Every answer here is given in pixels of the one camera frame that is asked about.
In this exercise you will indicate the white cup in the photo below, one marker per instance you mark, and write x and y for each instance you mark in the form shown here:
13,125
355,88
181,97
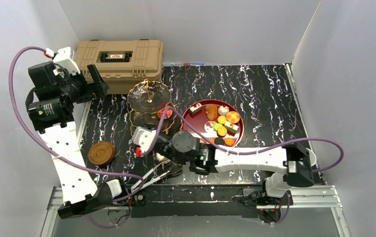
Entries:
312,157

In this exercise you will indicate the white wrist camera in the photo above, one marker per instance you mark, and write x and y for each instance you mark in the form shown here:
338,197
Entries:
143,138
64,57

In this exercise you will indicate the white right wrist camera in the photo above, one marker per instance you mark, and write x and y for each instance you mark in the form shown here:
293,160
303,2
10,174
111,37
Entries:
143,138

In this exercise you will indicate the chocolate chip cookie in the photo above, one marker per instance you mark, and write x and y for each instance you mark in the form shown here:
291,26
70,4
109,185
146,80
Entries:
229,142

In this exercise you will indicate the brown round wooden coaster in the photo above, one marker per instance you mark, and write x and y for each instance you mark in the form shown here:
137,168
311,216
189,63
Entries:
101,153

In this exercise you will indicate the yellow cracker top edge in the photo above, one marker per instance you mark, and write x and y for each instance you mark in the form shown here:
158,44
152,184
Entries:
222,120

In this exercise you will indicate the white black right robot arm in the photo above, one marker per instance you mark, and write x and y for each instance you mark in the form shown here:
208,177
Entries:
290,164

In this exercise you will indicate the red blue pen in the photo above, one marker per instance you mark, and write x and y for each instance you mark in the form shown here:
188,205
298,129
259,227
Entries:
193,64

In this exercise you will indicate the dark red round tray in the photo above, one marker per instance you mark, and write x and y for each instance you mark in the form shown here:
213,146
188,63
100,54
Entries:
205,126

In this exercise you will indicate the tan plastic toolbox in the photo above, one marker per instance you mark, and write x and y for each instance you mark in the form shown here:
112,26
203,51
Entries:
121,64

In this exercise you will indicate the aluminium frame rail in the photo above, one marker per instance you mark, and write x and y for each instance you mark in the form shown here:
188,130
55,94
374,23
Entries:
324,196

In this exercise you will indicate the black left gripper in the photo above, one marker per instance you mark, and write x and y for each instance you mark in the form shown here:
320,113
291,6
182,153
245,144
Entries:
91,85

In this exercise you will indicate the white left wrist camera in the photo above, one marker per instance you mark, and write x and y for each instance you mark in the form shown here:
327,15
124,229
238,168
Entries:
64,57

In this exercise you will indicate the green layered cake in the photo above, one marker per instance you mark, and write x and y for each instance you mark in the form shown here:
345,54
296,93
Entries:
231,127

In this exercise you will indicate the yellow cracker under chocolate cookie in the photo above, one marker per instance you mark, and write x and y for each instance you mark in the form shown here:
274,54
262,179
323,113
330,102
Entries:
222,131

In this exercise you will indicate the white cream cake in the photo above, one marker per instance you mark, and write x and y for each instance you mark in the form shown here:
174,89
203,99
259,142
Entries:
223,110

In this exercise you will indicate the dark chocolate sandwich cookie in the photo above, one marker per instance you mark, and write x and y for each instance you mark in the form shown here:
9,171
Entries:
219,141

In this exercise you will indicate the three tier glass stand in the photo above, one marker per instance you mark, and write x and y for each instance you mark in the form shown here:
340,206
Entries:
147,101

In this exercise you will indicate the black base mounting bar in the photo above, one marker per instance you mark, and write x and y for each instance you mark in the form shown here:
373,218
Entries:
197,200

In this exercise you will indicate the orange tart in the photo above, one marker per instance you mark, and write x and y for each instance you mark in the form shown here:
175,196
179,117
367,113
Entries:
233,117

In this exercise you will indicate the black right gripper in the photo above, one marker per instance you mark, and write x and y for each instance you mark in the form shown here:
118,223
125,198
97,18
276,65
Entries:
163,146

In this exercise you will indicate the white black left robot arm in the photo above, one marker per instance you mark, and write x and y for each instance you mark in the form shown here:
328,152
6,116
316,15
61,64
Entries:
50,107

